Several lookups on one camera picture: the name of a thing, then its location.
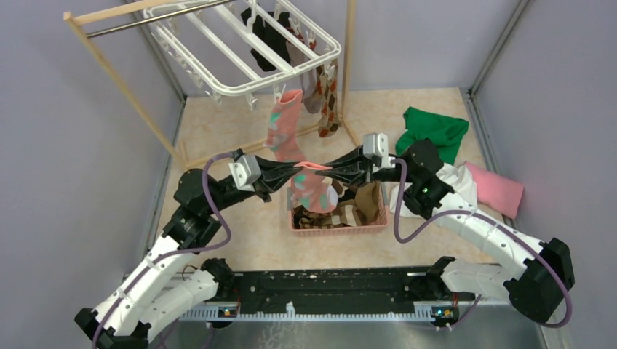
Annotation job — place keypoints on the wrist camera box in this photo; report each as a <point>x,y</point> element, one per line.
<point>375,147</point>
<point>245,172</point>

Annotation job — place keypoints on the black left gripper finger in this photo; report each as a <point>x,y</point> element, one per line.
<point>271,183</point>
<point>272,168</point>

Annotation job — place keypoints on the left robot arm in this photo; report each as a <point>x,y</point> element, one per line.
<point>140,309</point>

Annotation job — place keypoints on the white plastic clip hanger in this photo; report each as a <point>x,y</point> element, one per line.
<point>216,62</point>

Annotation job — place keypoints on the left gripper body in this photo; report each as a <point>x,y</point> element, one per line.
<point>241,194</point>

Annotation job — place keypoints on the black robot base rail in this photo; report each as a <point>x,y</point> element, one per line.
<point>333,295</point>

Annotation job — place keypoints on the wooden clothes rack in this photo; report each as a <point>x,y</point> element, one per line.
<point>286,71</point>

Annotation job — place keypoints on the pile of socks in basket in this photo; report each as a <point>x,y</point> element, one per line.
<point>347,207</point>

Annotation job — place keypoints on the black hanging sock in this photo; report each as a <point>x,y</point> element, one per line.
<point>270,36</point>

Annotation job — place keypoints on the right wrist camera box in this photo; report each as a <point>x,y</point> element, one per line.
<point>375,147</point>

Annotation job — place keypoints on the pink cloth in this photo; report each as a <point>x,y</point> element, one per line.
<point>499,193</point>

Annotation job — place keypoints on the pink plastic basket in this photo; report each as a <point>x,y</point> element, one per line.
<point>337,229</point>

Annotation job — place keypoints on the white cloth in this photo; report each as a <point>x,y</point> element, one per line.
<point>460,178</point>

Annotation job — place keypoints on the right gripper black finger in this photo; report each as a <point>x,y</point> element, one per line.
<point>351,163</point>
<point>350,180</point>

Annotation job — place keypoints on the green shirt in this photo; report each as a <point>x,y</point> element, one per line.
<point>445,132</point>

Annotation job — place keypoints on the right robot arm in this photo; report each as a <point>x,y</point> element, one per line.
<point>532,275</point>

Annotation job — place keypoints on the orange brown argyle sock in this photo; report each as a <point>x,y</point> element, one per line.
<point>327,89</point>

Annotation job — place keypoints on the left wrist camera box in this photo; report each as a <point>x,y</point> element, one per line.
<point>245,172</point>

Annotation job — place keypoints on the pink sock with teal spots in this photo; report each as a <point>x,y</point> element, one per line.
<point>282,127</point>

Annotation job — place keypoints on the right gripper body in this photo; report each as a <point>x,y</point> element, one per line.
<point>383,174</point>

